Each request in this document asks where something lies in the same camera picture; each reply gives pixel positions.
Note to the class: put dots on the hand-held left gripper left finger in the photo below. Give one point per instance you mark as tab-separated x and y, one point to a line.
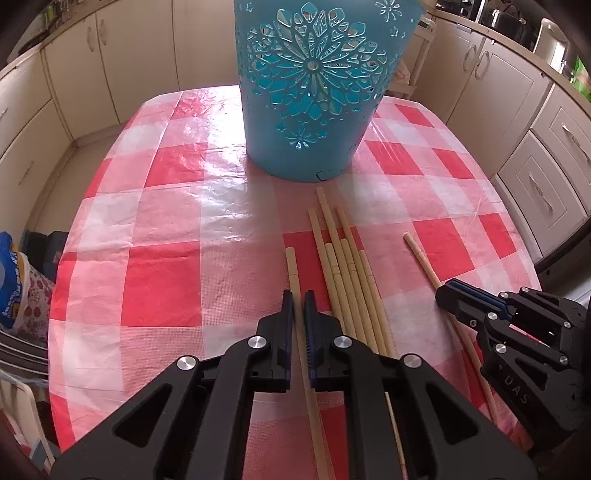
287	323

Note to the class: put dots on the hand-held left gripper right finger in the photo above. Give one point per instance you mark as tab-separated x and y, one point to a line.
308	332

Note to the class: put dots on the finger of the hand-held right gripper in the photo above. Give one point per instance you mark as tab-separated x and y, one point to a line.
457	300
549	309

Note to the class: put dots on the long bamboo chopstick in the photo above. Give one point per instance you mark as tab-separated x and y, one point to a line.
422	258
293	272

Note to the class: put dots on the bundle of bamboo chopsticks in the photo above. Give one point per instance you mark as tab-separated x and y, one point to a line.
346	277

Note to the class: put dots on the blue perforated plastic basket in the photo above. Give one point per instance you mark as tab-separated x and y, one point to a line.
295	152

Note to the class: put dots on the red white checked tablecloth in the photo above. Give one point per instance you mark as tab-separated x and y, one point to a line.
161	277

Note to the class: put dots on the cream kitchen base cabinets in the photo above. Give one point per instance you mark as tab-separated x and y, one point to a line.
503	101
129	64

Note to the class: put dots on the green packet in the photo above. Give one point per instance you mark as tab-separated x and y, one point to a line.
581	74

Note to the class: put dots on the dark storage box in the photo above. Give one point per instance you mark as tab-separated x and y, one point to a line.
51	254

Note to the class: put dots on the white shelf trolley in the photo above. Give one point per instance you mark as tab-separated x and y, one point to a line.
422	55

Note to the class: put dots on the floral print bag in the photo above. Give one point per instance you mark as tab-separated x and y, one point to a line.
37	304

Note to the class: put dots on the white canister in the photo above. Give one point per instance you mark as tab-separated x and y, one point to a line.
551	46

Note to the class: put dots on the white metal rack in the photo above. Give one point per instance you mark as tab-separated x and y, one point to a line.
27	415

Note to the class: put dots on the blue yellow plastic bag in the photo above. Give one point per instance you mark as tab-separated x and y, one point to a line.
11	286

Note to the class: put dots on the black countertop appliance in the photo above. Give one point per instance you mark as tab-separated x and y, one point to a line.
508	23

